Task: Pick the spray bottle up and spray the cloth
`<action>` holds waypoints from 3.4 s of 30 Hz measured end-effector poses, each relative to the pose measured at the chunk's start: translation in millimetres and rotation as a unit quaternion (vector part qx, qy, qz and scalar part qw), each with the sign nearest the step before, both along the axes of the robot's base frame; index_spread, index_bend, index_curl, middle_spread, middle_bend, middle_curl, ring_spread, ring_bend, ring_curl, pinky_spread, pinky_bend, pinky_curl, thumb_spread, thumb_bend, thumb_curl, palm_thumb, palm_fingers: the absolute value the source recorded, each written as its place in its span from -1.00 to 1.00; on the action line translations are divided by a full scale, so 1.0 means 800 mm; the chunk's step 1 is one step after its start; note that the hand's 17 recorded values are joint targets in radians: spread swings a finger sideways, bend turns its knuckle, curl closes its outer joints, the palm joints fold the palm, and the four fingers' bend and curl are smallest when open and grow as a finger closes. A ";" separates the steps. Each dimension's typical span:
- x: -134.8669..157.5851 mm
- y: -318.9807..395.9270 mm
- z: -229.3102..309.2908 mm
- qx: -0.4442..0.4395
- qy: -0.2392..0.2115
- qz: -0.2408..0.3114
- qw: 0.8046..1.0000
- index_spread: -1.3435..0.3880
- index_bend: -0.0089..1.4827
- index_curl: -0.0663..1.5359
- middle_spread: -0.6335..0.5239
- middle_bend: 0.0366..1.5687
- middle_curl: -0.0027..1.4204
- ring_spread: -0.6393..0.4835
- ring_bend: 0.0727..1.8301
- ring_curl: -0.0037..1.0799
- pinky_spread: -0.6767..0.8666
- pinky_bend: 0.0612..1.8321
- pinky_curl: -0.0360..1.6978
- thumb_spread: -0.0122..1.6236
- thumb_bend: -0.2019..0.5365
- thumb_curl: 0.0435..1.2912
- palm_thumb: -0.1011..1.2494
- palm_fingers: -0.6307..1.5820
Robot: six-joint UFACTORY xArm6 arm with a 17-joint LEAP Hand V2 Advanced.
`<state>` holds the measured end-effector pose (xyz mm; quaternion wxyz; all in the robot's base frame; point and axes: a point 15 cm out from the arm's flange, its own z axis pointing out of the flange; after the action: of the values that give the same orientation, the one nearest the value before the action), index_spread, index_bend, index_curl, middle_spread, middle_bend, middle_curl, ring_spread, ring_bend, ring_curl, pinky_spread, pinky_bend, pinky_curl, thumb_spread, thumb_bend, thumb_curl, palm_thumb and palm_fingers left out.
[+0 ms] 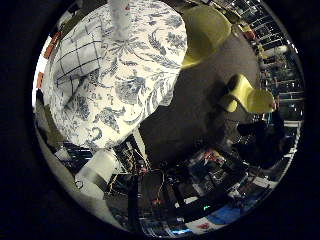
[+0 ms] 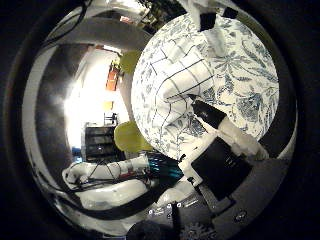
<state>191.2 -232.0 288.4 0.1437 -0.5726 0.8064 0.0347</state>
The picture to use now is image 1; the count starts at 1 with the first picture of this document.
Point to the white plastic block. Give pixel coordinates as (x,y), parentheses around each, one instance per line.
(98,166)

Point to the small yellow-green chair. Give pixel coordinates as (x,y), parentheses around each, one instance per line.
(250,96)

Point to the white table leg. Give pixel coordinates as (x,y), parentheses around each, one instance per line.
(140,145)

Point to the person in dark clothes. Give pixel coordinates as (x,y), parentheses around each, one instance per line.
(261,140)

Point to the orange box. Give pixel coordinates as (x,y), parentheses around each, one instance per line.
(52,45)

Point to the blue paper sheet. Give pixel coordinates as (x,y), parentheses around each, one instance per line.
(223,213)

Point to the metal storage shelf rack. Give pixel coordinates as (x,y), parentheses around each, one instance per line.
(276,60)

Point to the blue floral white tablecloth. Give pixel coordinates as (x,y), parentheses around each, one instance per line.
(133,83)

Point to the large yellow-green chair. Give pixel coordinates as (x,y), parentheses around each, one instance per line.
(206,30)

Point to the white cloth with dark grid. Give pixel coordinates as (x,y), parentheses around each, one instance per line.
(78,53)

